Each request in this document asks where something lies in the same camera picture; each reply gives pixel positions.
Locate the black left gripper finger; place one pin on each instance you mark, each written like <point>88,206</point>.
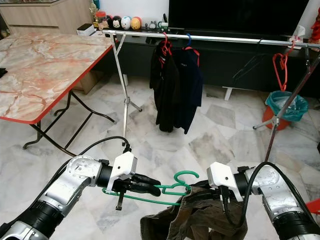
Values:
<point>147,190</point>
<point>146,180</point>

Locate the green plastic hanger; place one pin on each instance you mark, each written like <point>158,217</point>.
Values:
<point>182,173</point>

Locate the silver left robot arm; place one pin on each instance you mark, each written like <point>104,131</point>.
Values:
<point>65,190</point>

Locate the red plastic hanger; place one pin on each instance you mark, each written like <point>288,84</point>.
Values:
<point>281,65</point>
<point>165,46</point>

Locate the blue plastic hanger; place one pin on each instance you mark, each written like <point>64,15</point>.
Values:
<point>188,39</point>

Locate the red waste bin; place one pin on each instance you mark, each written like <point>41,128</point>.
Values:
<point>272,120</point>

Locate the navy shirt red stripes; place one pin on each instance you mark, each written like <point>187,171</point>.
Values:
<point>189,87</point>

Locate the teal plastic bin bag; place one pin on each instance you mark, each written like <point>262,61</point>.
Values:
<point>287,105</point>

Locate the long black TV cabinet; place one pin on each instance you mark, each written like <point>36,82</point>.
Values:
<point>230,67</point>

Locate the marble top folding table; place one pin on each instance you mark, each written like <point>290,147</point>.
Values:
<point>45,75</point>

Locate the silver metal clothes rack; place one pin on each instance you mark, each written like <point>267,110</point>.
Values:
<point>140,34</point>

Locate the white blue plush ball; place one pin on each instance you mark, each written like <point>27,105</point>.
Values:
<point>126,22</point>

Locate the black mouse plush red bow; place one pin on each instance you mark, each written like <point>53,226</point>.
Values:
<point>116,22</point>

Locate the white black box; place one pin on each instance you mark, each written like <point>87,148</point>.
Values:
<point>85,29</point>

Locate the glass jar red lid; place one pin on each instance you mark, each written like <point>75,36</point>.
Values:
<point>100,20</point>

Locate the black flat screen television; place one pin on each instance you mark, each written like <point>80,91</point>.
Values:
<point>235,17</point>

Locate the white pink tissue pack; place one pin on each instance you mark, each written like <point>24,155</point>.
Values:
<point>299,34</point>

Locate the light wood sideboard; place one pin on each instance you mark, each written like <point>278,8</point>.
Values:
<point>40,15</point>

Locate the red gold statue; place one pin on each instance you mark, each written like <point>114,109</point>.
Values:
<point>316,27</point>

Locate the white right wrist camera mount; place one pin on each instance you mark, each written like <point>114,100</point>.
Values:
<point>221,175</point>

